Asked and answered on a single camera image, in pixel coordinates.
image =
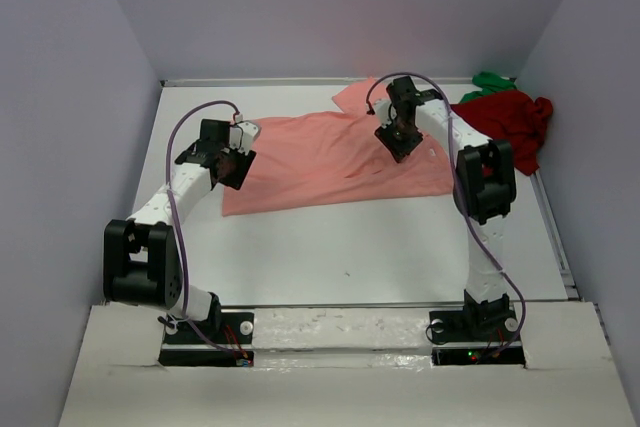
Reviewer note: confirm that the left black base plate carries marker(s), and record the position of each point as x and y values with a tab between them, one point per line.
228	347

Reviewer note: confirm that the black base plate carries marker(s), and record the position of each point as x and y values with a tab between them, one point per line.
228	347
455	344

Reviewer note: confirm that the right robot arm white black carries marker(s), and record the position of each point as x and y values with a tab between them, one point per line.
484	189

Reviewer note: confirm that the aluminium rail front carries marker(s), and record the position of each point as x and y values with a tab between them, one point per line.
426	305

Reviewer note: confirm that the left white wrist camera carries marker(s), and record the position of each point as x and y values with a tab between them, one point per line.
242	136

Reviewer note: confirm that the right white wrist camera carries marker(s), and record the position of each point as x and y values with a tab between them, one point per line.
384	112

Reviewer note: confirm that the pink t shirt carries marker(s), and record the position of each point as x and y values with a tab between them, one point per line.
334	157

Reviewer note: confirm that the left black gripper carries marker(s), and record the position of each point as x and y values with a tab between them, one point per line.
238	170

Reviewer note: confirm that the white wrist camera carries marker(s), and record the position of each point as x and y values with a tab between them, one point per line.
384	112
242	136

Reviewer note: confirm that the red t shirt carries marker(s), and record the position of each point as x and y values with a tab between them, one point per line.
513	116

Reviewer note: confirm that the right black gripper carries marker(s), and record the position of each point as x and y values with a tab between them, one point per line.
398	142

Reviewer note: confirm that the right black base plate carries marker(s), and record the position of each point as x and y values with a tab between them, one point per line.
455	344

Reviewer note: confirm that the aluminium rail back edge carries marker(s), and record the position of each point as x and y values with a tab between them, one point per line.
246	82

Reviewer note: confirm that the green t shirt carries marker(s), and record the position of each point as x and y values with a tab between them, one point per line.
488	83

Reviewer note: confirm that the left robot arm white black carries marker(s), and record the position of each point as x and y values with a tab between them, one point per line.
144	254

